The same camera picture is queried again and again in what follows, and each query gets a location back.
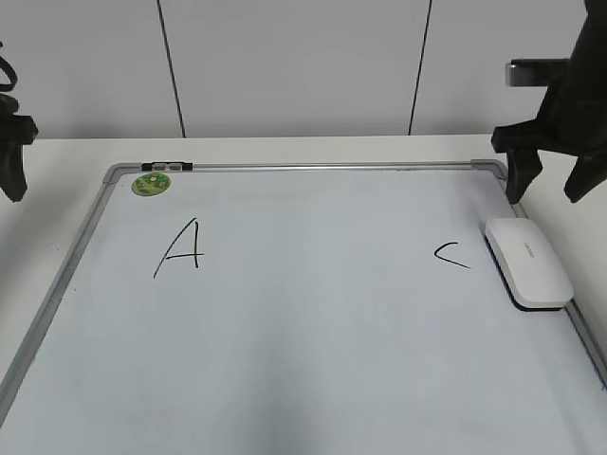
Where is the green round magnet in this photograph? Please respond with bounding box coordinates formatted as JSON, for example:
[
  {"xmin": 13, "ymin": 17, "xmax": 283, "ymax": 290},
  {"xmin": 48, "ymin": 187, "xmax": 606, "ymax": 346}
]
[{"xmin": 132, "ymin": 173, "xmax": 171, "ymax": 197}]

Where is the grey framed whiteboard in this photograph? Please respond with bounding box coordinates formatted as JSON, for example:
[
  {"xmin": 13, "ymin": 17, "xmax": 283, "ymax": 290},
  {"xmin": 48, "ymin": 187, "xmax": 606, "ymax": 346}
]
[{"xmin": 1, "ymin": 160, "xmax": 606, "ymax": 454}]

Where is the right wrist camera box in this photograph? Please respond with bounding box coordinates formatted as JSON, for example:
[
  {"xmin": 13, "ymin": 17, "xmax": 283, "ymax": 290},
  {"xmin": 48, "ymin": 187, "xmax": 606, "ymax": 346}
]
[{"xmin": 506, "ymin": 59, "xmax": 569, "ymax": 87}]

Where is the black left camera cable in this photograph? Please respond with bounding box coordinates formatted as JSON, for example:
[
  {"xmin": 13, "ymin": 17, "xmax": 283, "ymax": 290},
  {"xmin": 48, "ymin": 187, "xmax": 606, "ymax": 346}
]
[{"xmin": 0, "ymin": 42, "xmax": 18, "ymax": 95}]

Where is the white board eraser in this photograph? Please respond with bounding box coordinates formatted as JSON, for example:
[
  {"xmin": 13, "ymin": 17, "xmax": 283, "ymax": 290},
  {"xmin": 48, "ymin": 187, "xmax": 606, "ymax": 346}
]
[{"xmin": 485, "ymin": 218, "xmax": 574, "ymax": 311}]

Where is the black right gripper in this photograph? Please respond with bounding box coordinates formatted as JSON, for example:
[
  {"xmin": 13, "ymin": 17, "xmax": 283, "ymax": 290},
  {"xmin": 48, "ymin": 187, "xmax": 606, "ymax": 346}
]
[{"xmin": 491, "ymin": 1, "xmax": 607, "ymax": 205}]

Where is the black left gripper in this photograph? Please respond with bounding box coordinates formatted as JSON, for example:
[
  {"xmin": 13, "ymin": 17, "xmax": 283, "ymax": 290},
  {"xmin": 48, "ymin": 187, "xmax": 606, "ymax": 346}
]
[{"xmin": 1, "ymin": 94, "xmax": 38, "ymax": 202}]

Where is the black grey hanger clip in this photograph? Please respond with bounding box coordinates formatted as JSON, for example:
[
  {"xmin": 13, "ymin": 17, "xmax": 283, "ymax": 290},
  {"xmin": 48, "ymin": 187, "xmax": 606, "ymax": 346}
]
[{"xmin": 140, "ymin": 161, "xmax": 193, "ymax": 173}]

